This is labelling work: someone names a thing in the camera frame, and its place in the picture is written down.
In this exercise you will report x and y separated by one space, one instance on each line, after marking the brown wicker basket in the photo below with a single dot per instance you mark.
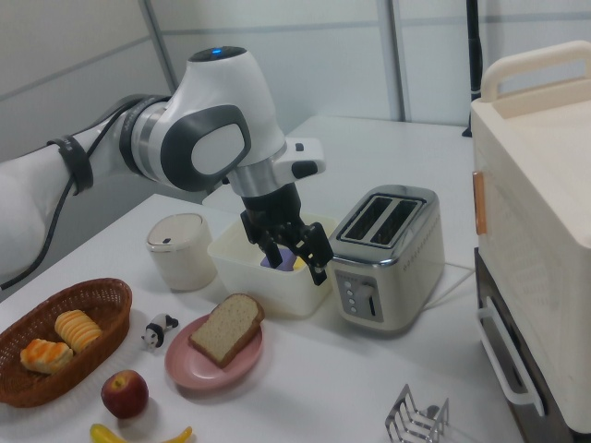
92 369

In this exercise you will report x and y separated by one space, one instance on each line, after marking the cream and chrome toaster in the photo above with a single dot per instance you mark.
415 277

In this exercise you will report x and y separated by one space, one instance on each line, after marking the striped yellow bread roll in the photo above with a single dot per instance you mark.
77 330

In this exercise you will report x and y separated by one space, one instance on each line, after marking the pink plate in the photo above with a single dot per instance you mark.
198 374

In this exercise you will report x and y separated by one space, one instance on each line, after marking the orange cabinet tab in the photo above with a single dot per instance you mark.
479 203

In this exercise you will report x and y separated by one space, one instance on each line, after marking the panda figurine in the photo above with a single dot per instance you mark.
156 332

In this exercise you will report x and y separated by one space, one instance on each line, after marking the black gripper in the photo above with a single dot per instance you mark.
272 207

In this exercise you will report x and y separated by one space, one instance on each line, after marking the small white lidded bin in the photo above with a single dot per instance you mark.
182 258

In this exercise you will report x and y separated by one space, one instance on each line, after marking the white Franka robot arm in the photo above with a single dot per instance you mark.
221 92

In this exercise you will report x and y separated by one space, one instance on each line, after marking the dark oven appliance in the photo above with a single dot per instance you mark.
545 406

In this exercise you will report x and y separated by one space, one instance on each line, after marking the black pole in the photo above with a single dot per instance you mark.
474 55

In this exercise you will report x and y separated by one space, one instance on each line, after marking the yellow banana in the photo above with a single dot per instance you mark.
106 434

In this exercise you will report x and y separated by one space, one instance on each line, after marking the red apple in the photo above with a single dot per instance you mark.
124 394

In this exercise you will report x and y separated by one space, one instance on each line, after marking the metal toast rack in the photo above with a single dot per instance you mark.
415 420

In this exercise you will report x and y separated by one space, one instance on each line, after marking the orange glazed pastry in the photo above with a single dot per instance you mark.
46 356

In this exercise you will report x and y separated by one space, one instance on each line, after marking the large cream plastic cabinet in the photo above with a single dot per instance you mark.
535 207

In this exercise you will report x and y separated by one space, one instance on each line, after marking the white plastic storage box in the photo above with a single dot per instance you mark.
277 295

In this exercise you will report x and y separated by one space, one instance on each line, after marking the purple item in box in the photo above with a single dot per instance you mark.
289 259

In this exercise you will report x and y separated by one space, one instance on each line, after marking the brown bread slice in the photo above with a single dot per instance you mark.
226 330

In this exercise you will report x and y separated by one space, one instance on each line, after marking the yellow item in box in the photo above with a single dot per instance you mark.
299 264

